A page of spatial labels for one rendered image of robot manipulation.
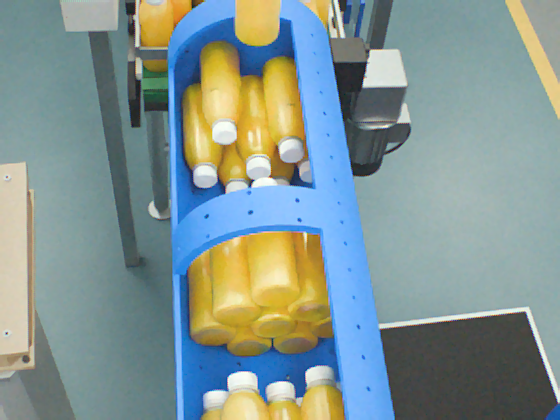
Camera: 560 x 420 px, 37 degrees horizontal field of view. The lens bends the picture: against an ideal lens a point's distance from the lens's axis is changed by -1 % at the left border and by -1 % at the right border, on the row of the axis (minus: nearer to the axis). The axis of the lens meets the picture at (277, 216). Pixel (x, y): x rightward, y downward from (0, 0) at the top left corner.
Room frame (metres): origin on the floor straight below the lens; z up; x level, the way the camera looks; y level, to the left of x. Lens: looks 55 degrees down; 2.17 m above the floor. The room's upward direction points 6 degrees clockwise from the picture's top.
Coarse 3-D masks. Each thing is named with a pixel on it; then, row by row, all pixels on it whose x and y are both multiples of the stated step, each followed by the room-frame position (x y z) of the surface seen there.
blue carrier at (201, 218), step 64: (192, 64) 1.07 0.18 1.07; (256, 64) 1.09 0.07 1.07; (320, 64) 0.98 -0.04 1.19; (320, 128) 0.84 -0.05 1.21; (192, 192) 0.84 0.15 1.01; (256, 192) 0.69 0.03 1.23; (320, 192) 0.71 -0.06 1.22; (192, 256) 0.62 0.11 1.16; (192, 384) 0.49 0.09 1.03; (384, 384) 0.46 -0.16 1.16
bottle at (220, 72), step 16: (208, 48) 1.06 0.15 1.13; (224, 48) 1.06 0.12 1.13; (208, 64) 1.02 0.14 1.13; (224, 64) 1.02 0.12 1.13; (208, 80) 0.98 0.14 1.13; (224, 80) 0.98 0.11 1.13; (240, 80) 1.01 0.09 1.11; (208, 96) 0.95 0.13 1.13; (224, 96) 0.95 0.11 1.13; (240, 96) 0.96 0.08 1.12; (208, 112) 0.92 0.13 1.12; (224, 112) 0.92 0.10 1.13; (240, 112) 0.93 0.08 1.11
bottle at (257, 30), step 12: (240, 0) 0.96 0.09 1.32; (252, 0) 0.95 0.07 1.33; (264, 0) 0.95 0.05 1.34; (276, 0) 0.97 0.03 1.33; (240, 12) 0.96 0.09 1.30; (252, 12) 0.95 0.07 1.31; (264, 12) 0.95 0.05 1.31; (276, 12) 0.97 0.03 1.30; (240, 24) 0.96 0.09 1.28; (252, 24) 0.95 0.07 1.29; (264, 24) 0.95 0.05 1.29; (276, 24) 0.97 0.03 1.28; (240, 36) 0.96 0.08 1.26; (252, 36) 0.95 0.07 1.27; (264, 36) 0.95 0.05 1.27; (276, 36) 0.97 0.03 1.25
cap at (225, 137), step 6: (216, 126) 0.90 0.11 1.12; (222, 126) 0.89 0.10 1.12; (228, 126) 0.90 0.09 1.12; (234, 126) 0.90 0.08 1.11; (216, 132) 0.88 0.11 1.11; (222, 132) 0.89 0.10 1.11; (228, 132) 0.89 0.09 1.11; (234, 132) 0.89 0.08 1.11; (216, 138) 0.88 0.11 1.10; (222, 138) 0.89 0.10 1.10; (228, 138) 0.89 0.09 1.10; (234, 138) 0.89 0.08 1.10; (222, 144) 0.89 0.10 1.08
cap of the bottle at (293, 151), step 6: (282, 144) 0.87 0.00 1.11; (288, 144) 0.87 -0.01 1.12; (294, 144) 0.87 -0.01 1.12; (300, 144) 0.88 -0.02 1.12; (282, 150) 0.86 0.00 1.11; (288, 150) 0.86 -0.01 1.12; (294, 150) 0.86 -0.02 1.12; (300, 150) 0.86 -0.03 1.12; (282, 156) 0.86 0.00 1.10; (288, 156) 0.86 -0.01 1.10; (294, 156) 0.86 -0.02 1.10; (300, 156) 0.86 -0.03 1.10
